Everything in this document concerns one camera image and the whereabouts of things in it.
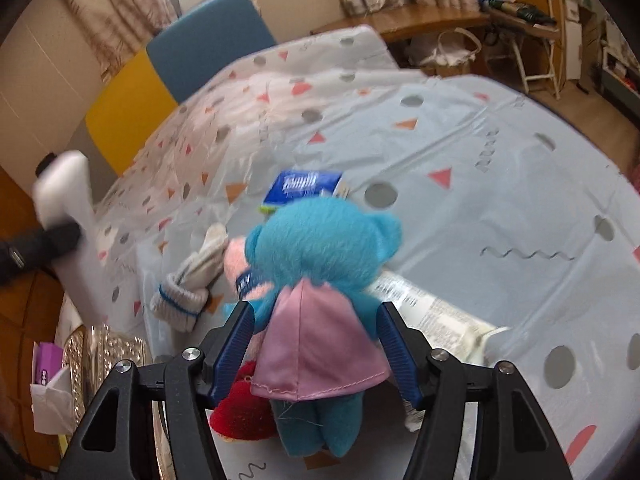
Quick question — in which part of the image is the gold ornate tissue box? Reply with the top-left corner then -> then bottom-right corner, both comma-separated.
60,324 -> 148,421

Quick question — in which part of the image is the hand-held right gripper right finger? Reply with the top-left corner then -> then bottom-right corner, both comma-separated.
376,301 -> 573,480

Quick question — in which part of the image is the wooden wardrobe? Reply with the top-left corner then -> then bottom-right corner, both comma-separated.
0,165 -> 66,411

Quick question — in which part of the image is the wooden desk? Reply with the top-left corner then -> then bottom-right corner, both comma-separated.
310,2 -> 493,43

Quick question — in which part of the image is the white basket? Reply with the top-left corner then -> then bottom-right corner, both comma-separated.
430,29 -> 483,78

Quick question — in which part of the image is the blue plush bear pink cape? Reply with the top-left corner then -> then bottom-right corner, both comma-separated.
247,196 -> 403,458

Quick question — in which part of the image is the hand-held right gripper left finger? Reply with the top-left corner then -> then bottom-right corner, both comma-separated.
57,301 -> 257,480

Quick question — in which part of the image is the white socks blue band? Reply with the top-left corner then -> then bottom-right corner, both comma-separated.
150,224 -> 230,333

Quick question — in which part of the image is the grey yellow blue chair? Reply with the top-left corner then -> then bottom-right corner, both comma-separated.
85,0 -> 278,176

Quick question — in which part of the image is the white sponge block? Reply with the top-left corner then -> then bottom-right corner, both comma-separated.
367,269 -> 511,431

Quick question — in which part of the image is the patterned plastic tablecloth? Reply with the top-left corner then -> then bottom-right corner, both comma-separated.
60,25 -> 640,480

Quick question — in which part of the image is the dark folded umbrella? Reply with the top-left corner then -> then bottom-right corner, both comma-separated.
482,0 -> 558,26

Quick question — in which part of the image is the purple tissue box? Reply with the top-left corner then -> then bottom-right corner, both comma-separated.
32,341 -> 63,386

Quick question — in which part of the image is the blue tissue pack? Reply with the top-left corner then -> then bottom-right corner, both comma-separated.
259,170 -> 351,213

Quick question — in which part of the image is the white storage shelf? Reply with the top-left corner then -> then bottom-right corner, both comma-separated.
562,0 -> 640,111

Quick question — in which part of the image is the red plush toy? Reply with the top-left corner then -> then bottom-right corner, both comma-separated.
209,360 -> 276,442

